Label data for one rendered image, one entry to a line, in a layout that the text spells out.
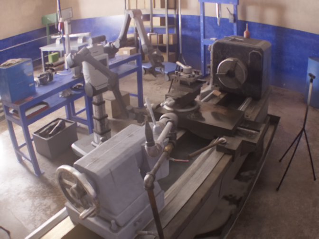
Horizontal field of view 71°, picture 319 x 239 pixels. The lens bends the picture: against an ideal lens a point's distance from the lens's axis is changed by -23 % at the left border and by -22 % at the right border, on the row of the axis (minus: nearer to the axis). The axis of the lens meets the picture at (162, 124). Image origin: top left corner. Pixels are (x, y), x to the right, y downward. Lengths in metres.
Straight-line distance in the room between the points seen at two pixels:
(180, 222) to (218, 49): 1.70
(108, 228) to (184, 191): 0.48
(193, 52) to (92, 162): 5.48
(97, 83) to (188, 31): 4.03
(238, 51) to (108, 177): 1.76
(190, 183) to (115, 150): 0.49
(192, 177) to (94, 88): 1.43
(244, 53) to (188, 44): 4.01
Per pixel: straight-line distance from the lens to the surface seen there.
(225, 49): 2.47
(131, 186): 1.08
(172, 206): 1.27
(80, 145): 2.97
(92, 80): 2.53
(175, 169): 1.70
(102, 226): 1.06
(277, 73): 5.81
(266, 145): 2.66
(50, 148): 3.26
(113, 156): 1.03
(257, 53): 2.33
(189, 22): 6.26
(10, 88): 2.88
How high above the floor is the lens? 1.72
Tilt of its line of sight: 27 degrees down
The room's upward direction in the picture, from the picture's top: 2 degrees counter-clockwise
